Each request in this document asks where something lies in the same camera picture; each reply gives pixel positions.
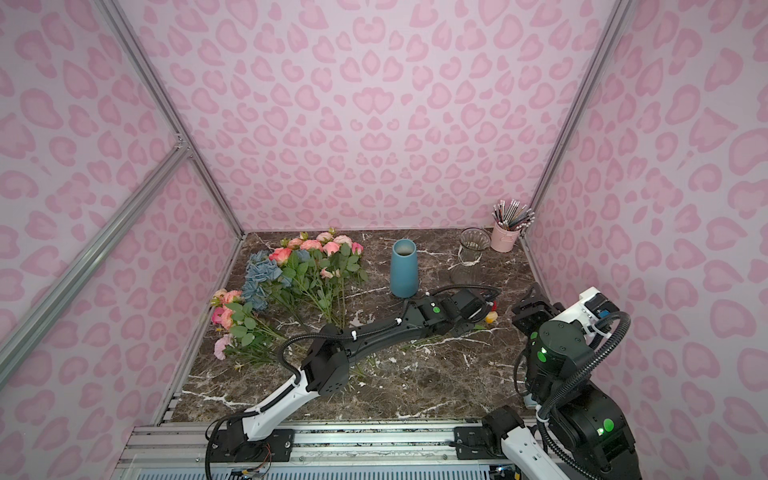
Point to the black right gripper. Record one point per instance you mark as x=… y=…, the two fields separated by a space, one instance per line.
x=534 y=312

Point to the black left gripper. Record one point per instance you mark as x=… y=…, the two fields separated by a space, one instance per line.
x=474 y=305

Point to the pale pink rose spray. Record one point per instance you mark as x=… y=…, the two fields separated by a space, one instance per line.
x=327 y=242

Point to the pink artificial rose stem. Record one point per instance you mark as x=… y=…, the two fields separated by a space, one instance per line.
x=280 y=255

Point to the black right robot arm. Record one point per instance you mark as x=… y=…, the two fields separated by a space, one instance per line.
x=577 y=424

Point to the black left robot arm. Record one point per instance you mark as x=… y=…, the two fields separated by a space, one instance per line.
x=319 y=364

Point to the clear glass vase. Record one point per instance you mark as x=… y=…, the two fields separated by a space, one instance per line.
x=473 y=243

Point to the teal ceramic vase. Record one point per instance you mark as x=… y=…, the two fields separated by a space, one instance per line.
x=404 y=279

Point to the pink pencil cup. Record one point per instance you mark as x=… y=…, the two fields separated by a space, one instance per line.
x=511 y=219

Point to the blue artificial rose bunch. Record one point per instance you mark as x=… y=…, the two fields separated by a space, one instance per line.
x=261 y=272

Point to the cream pink rose bunch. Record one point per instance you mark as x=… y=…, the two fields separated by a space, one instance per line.
x=243 y=335

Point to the aluminium frame post right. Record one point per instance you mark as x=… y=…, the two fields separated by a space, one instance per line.
x=620 y=16

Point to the aluminium frame post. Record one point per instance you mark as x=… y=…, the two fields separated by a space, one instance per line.
x=129 y=42
x=620 y=16

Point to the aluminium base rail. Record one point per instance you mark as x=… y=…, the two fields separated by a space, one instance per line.
x=397 y=449

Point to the diagonal aluminium frame bar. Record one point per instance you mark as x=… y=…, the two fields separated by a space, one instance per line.
x=40 y=319

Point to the aluminium frame post left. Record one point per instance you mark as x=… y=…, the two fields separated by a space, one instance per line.
x=129 y=42

